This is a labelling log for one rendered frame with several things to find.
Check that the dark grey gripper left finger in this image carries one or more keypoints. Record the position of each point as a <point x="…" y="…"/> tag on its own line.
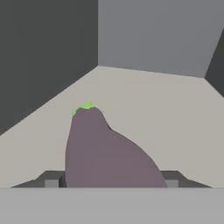
<point x="49" y="178"/>

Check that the grey freezer interior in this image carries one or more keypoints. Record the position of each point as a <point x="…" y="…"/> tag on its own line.
<point x="151" y="96"/>

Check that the purple eggplant with green stem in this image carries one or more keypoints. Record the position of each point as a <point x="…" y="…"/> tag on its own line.
<point x="105" y="154"/>

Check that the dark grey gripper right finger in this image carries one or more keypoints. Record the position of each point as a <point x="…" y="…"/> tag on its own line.
<point x="173" y="178"/>

